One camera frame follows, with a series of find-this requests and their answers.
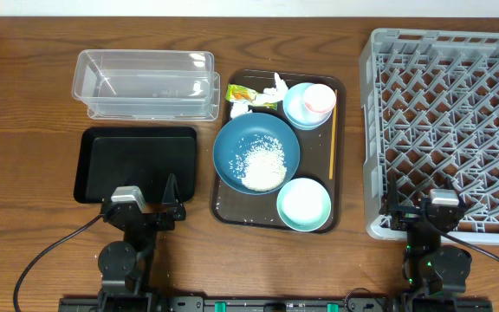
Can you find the pile of white rice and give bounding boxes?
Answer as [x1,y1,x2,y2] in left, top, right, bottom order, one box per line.
[229,134,288,192]

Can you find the dark blue plate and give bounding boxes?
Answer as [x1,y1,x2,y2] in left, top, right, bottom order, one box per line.
[213,113,301,195]

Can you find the white tissue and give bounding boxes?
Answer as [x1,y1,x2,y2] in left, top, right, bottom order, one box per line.
[230,102,252,119]
[262,73,288,103]

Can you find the yellow green snack wrapper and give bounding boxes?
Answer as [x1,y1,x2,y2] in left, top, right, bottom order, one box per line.
[225,84,280,109]

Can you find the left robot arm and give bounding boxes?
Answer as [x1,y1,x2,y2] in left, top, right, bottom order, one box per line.
[96,174,186,311]

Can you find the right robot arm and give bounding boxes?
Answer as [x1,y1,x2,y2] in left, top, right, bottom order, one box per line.
[379,177,472,311]

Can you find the black waste tray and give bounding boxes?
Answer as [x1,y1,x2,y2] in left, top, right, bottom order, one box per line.
[74,127,197,204]

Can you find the grey dishwasher rack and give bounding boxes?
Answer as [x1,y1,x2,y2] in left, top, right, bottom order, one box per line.
[359,29,499,246]

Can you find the mint green bowl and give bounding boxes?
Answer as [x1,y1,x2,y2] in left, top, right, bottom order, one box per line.
[276,178,332,232]

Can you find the wooden chopstick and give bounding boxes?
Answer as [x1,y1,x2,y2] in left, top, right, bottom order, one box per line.
[328,89,338,180]

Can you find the dark brown serving tray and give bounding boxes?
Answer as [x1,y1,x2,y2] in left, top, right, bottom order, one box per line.
[210,72,346,234]

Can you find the clear plastic bin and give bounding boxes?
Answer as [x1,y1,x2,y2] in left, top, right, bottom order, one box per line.
[71,49,220,121]

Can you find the pink cup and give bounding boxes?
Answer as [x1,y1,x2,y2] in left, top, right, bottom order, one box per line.
[303,84,336,123]

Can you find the light blue small plate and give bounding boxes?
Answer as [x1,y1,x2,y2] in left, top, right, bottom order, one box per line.
[282,82,332,130]

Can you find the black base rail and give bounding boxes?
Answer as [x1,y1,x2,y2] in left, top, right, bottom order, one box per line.
[58,296,493,312]

